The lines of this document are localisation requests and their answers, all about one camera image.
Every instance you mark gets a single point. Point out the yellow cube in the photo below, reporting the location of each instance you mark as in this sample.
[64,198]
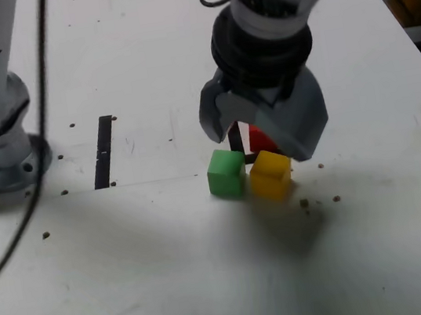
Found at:
[269,180]

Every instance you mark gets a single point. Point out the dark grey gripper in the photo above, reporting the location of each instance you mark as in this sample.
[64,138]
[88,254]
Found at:
[274,96]

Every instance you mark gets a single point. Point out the green cube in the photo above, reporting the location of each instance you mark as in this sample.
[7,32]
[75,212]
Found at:
[225,175]

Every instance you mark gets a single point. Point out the black tape square outline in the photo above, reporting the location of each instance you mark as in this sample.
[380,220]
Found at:
[235,140]

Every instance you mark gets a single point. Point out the black tape strip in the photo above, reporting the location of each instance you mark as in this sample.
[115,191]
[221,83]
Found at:
[103,142]

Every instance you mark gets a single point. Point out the red cube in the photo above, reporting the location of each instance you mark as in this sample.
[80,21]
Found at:
[259,140]

